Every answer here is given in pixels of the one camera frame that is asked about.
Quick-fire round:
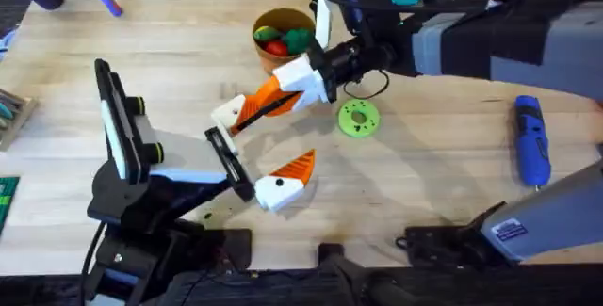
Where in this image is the blue electric screwdriver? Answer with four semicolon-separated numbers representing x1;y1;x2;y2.
513;94;553;189

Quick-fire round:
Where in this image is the open box with tools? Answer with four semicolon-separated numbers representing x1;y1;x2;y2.
0;88;40;153

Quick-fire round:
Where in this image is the brown tub with toy vegetables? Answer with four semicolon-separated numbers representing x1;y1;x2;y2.
251;7;318;75

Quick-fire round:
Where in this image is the green disc with holes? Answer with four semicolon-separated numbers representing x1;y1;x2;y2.
337;98;382;138

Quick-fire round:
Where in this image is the black rail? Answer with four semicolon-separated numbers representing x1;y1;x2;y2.
0;242;603;306

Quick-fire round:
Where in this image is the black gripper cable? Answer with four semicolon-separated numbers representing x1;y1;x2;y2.
342;68;392;102

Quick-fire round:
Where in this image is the green board with blocks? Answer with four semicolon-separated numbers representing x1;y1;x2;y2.
0;175;22;237

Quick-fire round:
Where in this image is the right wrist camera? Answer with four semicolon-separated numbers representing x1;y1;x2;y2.
336;0;402;40

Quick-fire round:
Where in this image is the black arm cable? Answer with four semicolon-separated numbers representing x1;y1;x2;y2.
78;220;107;306

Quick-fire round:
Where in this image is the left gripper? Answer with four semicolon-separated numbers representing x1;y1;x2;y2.
124;93;318;214

